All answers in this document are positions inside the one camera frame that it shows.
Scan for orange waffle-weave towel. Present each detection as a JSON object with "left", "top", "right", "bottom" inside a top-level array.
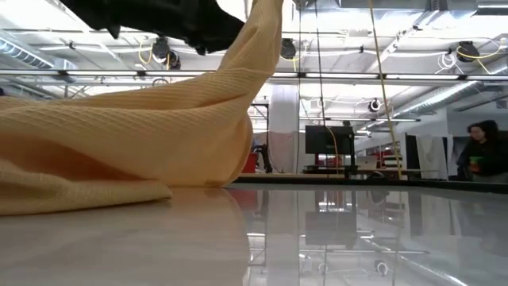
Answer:
[{"left": 0, "top": 0, "right": 285, "bottom": 217}]

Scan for black monitor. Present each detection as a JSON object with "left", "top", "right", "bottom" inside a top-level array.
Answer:
[{"left": 304, "top": 125, "right": 356, "bottom": 168}]

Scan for black ceiling cable reel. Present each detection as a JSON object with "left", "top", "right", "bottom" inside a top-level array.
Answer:
[
  {"left": 279, "top": 37, "right": 298, "bottom": 60},
  {"left": 152, "top": 36, "right": 171, "bottom": 60},
  {"left": 456, "top": 41, "right": 481, "bottom": 64},
  {"left": 166, "top": 51, "right": 183, "bottom": 71}
]

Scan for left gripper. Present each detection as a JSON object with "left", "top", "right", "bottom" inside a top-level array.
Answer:
[{"left": 59, "top": 0, "right": 245, "bottom": 56}]

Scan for white hanging cloth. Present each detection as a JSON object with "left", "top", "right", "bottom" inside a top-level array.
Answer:
[{"left": 415, "top": 134, "right": 449, "bottom": 180}]

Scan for person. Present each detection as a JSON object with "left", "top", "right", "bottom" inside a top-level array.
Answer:
[{"left": 455, "top": 119, "right": 508, "bottom": 184}]

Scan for red bin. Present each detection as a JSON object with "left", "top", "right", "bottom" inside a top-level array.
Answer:
[{"left": 241, "top": 153, "right": 260, "bottom": 175}]

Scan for yellow cable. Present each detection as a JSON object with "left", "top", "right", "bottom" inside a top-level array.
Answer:
[{"left": 368, "top": 0, "right": 402, "bottom": 180}]

